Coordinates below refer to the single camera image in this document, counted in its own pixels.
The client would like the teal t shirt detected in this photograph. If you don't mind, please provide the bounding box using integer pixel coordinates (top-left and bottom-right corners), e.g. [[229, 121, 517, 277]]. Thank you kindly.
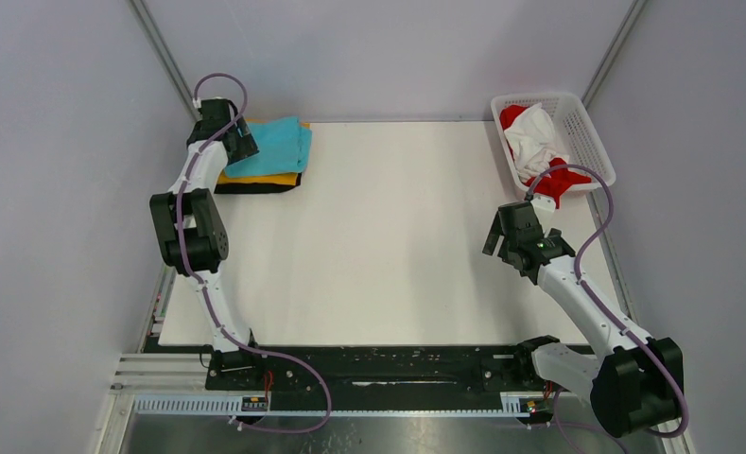
[[224, 116, 313, 178]]

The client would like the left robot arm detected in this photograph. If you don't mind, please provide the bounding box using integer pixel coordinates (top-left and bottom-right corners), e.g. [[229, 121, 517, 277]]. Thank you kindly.
[[149, 98, 266, 389]]

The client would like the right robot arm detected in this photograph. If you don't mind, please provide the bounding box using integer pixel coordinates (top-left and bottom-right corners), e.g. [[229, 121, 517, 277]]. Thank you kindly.
[[482, 201, 689, 438]]

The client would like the black folded t shirt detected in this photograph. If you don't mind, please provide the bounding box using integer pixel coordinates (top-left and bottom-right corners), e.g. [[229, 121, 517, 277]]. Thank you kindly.
[[215, 173, 303, 195]]

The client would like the orange folded t shirt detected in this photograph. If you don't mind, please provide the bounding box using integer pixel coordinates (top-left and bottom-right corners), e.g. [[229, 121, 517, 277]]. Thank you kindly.
[[215, 116, 313, 194]]

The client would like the red t shirt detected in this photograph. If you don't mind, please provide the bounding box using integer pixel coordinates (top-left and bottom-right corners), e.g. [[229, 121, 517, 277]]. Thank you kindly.
[[498, 104, 593, 209]]

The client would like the white t shirt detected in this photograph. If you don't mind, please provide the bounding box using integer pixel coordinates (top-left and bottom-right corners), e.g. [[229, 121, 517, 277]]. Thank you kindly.
[[500, 103, 570, 184]]

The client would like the white plastic basket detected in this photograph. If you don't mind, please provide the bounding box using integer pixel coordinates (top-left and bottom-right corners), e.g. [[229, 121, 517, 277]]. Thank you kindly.
[[490, 92, 616, 186]]

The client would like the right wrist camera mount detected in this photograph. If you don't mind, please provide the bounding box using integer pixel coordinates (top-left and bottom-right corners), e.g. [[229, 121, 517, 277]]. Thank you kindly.
[[530, 194, 556, 216]]

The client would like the left aluminium frame post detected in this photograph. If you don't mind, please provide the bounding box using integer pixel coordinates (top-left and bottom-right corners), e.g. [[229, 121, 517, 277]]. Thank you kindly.
[[127, 0, 200, 121]]

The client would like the aluminium frame post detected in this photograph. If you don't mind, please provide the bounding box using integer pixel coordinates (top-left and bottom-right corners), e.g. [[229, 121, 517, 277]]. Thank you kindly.
[[581, 0, 649, 109], [127, 0, 200, 121]]

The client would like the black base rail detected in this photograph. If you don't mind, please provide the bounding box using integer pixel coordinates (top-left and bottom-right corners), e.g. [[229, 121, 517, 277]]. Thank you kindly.
[[203, 344, 578, 413]]

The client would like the right aluminium frame post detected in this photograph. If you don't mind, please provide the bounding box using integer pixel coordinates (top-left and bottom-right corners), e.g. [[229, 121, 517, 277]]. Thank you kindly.
[[581, 0, 649, 109]]

